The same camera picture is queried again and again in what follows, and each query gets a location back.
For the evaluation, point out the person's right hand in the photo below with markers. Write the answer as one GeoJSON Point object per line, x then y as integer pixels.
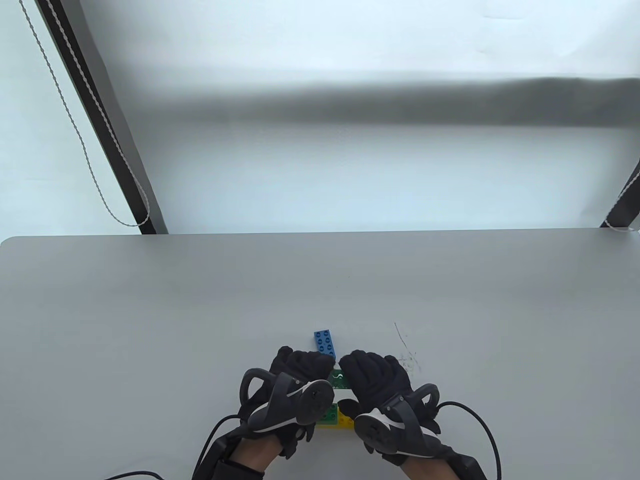
{"type": "Point", "coordinates": [375, 372]}

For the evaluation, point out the person's left hand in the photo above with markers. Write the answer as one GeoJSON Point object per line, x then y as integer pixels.
{"type": "Point", "coordinates": [305, 362]}

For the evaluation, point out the blue lego brick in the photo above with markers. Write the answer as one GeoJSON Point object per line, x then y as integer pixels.
{"type": "Point", "coordinates": [324, 341]}

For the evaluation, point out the green lego brick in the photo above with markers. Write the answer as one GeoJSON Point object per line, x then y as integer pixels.
{"type": "Point", "coordinates": [340, 382]}
{"type": "Point", "coordinates": [332, 414]}

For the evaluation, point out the person's right forearm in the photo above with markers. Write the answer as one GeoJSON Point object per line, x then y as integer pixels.
{"type": "Point", "coordinates": [427, 467]}

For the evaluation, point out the person's left forearm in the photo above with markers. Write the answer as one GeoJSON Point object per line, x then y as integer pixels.
{"type": "Point", "coordinates": [255, 452]}

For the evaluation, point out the dark grey left hand controller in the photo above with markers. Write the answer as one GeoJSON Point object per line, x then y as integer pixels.
{"type": "Point", "coordinates": [295, 405]}

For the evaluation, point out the dark grey hand controller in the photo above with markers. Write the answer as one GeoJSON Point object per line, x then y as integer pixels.
{"type": "Point", "coordinates": [295, 405]}
{"type": "Point", "coordinates": [395, 435]}

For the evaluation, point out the dark grey right hand controller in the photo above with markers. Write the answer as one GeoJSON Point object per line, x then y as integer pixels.
{"type": "Point", "coordinates": [395, 435]}

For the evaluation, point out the black left wrist module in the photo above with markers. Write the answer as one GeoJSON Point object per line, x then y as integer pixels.
{"type": "Point", "coordinates": [217, 455]}

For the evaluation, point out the black wrist module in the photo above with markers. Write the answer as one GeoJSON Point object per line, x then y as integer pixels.
{"type": "Point", "coordinates": [217, 455]}
{"type": "Point", "coordinates": [470, 465]}

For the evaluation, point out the black right wrist module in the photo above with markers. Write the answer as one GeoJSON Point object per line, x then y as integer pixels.
{"type": "Point", "coordinates": [470, 465]}

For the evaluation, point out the black frame post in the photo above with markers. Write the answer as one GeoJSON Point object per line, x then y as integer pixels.
{"type": "Point", "coordinates": [100, 115]}
{"type": "Point", "coordinates": [625, 207]}

